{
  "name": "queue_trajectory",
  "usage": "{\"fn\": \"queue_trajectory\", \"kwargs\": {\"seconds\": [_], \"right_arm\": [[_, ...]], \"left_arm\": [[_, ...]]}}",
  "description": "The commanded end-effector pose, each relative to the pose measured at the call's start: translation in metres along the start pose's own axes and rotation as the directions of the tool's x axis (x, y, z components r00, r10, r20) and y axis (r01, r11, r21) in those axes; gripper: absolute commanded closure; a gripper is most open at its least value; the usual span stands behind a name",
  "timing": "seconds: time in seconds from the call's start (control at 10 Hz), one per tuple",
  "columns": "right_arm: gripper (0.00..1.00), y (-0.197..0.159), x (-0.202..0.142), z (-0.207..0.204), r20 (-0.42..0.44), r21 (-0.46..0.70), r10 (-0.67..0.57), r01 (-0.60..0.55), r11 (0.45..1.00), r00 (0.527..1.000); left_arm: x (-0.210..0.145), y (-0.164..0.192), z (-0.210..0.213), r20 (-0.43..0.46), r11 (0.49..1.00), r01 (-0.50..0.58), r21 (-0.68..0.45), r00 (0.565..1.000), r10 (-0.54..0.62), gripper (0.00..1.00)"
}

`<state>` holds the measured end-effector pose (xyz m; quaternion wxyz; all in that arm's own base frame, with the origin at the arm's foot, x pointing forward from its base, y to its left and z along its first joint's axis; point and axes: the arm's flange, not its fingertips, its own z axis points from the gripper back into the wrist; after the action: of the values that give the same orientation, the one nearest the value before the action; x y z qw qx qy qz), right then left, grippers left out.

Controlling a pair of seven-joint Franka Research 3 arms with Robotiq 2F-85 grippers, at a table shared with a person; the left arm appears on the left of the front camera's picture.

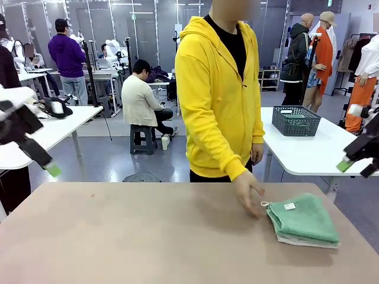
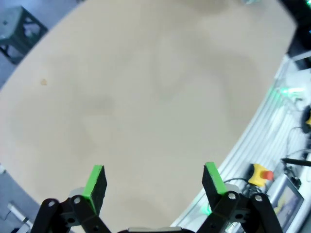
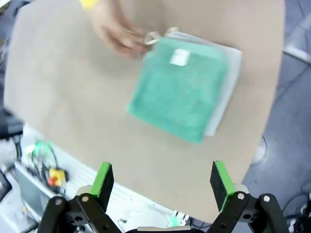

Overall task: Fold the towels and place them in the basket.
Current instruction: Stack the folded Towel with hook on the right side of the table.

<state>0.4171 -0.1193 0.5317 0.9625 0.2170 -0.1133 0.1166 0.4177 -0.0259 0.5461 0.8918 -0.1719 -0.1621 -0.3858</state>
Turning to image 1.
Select white background desk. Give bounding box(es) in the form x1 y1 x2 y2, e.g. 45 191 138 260
17 68 54 98

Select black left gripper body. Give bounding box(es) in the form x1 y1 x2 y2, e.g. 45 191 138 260
0 99 44 146

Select white shoe shelf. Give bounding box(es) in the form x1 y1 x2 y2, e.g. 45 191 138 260
258 68 281 92

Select person in yellow hoodie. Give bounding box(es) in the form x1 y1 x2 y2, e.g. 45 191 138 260
175 0 266 183

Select black cap with tan patch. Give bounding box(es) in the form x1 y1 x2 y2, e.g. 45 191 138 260
35 96 73 119

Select person's left hand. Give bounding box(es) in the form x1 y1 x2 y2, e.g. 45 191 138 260
250 143 265 166

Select grey background desk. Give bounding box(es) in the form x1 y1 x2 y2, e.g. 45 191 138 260
84 69 124 115

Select mint green terry towel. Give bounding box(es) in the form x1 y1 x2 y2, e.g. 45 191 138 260
260 193 341 245

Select black camera tripod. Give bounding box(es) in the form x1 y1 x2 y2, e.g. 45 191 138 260
124 37 134 75

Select small grey step stool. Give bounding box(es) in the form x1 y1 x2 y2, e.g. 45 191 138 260
97 96 113 118

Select bald mannequin in dark jacket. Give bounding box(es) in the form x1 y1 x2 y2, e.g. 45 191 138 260
280 13 315 109

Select person in purple hoodie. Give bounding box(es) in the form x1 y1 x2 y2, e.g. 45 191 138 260
47 18 89 107

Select person's right forearm yellow sleeve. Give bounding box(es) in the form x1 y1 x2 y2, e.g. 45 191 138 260
189 118 248 182

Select person's right hand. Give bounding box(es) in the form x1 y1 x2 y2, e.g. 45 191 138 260
233 170 266 220

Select seated person in cream cardigan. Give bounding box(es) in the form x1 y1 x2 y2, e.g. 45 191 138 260
121 59 179 138

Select mannequin in orange jacket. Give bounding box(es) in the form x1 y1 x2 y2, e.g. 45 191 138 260
302 11 338 113

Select white height-adjustable table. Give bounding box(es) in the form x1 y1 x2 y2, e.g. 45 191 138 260
0 105 104 182
260 106 379 205

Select grey plastic mesh basket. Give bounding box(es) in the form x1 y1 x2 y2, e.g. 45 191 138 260
271 105 322 137

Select white terry towel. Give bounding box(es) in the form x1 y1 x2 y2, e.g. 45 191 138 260
277 233 341 249

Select dark clothes pile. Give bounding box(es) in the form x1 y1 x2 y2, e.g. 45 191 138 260
147 65 173 83

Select seated person in grey hoodie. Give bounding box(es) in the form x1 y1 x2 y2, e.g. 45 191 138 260
23 43 45 70

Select grey plastic stool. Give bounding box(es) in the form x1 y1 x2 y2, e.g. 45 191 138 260
130 124 158 156

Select clothes rack with coats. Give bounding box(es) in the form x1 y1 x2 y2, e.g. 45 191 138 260
337 34 371 89

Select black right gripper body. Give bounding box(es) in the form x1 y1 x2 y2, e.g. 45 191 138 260
365 114 379 162

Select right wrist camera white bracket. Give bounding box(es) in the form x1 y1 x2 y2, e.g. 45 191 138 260
348 104 379 119

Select person's left forearm yellow sleeve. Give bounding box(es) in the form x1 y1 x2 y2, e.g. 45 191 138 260
251 112 265 146

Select mannequin in orange trousers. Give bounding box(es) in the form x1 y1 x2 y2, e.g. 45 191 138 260
345 35 379 134

